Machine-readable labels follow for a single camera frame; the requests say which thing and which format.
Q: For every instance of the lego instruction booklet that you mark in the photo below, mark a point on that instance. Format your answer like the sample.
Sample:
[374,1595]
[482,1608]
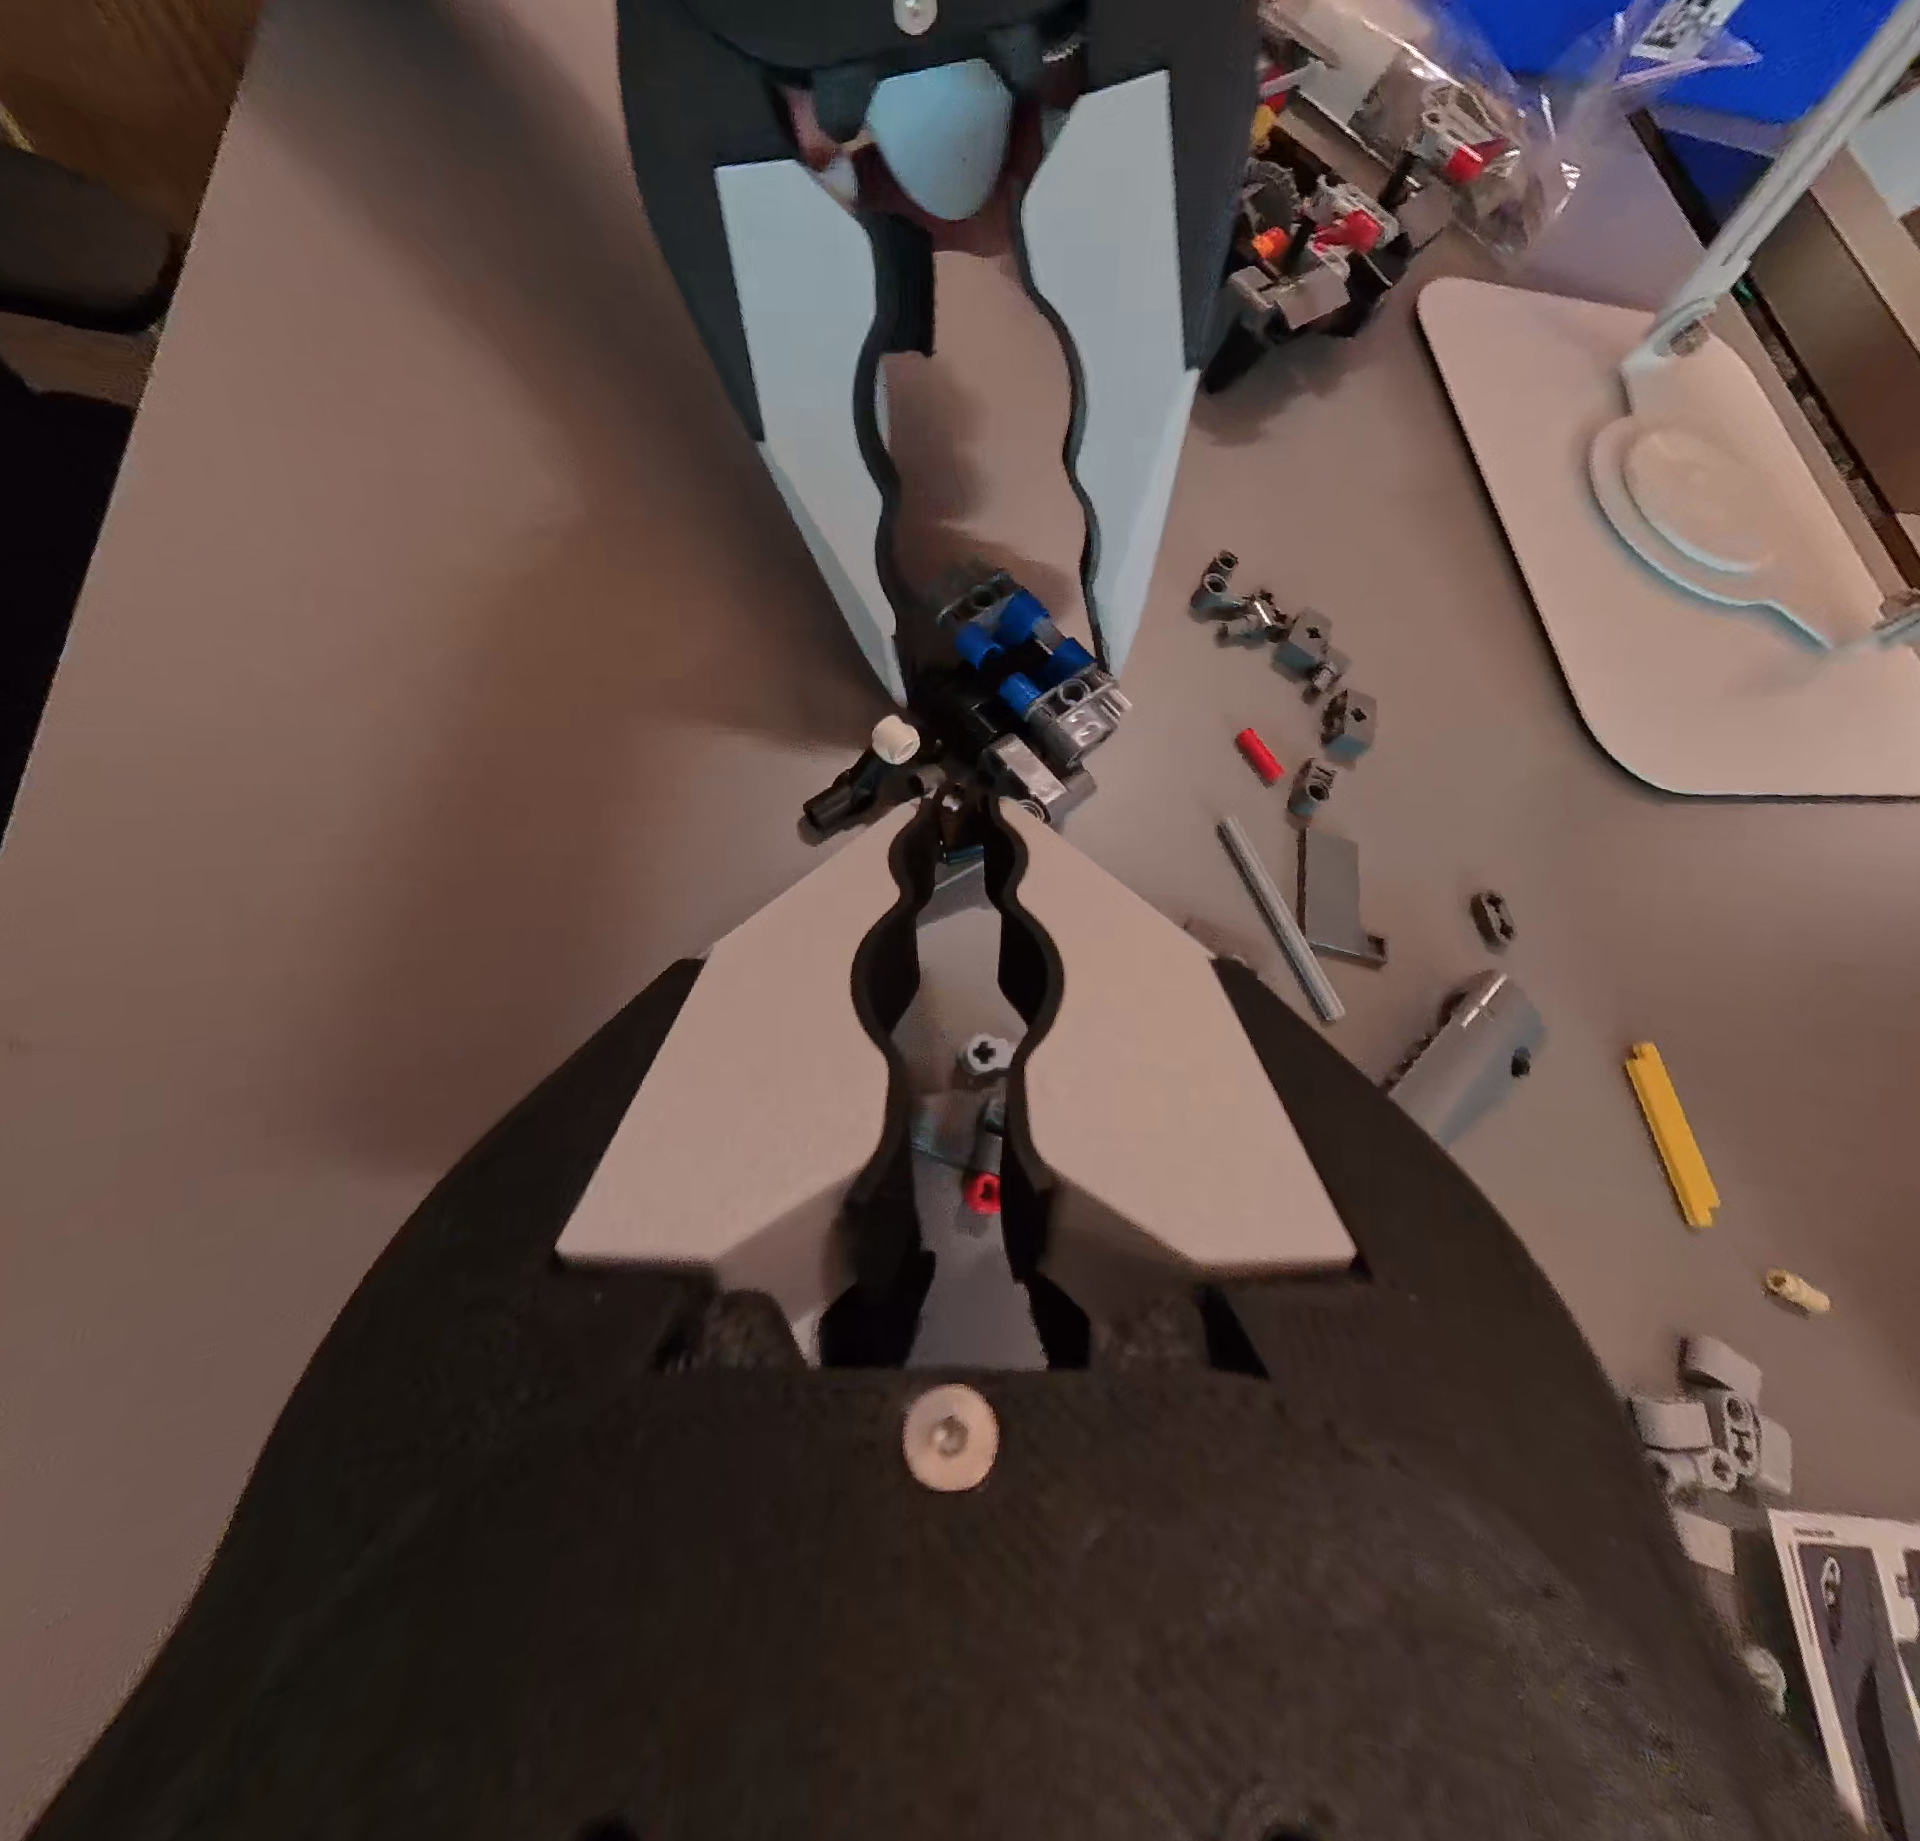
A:
[1852,1646]

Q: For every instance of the dark monitor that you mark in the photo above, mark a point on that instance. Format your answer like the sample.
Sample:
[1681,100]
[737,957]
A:
[1852,311]

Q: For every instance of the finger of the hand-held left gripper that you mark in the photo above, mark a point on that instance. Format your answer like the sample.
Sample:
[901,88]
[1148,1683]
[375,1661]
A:
[802,341]
[1133,297]

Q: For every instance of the clear bag of lego parts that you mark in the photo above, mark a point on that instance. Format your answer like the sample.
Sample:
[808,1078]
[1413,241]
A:
[1440,57]

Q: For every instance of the tan lego pin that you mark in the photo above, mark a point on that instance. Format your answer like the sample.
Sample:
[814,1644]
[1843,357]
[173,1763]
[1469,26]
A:
[1797,1290]

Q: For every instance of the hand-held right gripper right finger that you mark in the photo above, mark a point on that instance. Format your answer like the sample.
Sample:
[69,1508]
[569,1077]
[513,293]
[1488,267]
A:
[1171,1121]

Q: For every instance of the yellow lego beam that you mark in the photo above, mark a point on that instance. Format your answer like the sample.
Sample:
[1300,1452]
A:
[1670,1131]

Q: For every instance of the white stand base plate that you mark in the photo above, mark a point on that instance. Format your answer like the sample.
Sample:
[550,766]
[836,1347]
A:
[1530,447]

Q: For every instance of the dark grey flat lego panel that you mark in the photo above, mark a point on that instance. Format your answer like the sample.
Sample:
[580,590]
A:
[1335,897]

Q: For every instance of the small black lego connector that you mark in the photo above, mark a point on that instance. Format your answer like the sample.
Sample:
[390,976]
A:
[1489,918]

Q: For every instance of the white printed tag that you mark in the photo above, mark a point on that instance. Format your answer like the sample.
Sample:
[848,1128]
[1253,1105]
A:
[1695,20]

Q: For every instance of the dark chair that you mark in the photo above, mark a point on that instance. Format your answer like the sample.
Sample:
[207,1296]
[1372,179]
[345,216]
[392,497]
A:
[76,243]

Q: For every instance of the light grey lego axle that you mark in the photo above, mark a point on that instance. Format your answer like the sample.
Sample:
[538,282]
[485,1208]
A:
[1277,918]

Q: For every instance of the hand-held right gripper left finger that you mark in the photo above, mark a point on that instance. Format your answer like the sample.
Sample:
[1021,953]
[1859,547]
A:
[720,1121]

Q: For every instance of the grey curved lego panel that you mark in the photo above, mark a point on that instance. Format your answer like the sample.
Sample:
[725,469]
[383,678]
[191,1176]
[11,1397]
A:
[1478,1068]

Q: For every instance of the grey lego connector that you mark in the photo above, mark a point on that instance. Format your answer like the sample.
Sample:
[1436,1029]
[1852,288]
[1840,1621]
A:
[1307,651]
[1309,792]
[1215,579]
[1350,722]
[1256,616]

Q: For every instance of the grey lego piece red pin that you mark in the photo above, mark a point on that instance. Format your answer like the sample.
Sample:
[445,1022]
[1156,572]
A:
[983,1058]

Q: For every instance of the black lego chassis assembly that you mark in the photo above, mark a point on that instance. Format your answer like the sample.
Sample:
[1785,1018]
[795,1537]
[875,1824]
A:
[1320,273]

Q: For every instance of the blue and grey lego assembly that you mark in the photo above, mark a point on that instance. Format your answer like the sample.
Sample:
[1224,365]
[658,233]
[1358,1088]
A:
[1057,716]

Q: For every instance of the pile of light grey connectors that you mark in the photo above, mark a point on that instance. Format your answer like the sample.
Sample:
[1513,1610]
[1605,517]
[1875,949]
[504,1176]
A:
[1711,1437]

